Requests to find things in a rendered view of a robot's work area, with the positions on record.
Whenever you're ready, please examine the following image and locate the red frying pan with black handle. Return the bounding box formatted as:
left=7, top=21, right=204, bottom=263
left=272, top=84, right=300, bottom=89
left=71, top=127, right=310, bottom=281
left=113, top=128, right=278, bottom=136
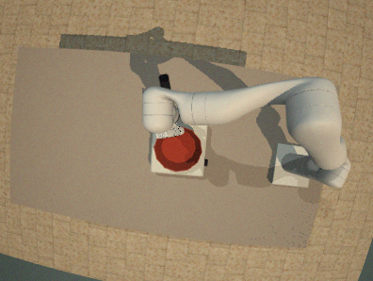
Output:
left=154, top=74, right=202, bottom=172

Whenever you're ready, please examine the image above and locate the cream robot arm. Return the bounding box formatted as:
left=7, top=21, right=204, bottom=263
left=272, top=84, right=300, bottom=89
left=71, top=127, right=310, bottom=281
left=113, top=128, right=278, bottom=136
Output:
left=142, top=76, right=350, bottom=188

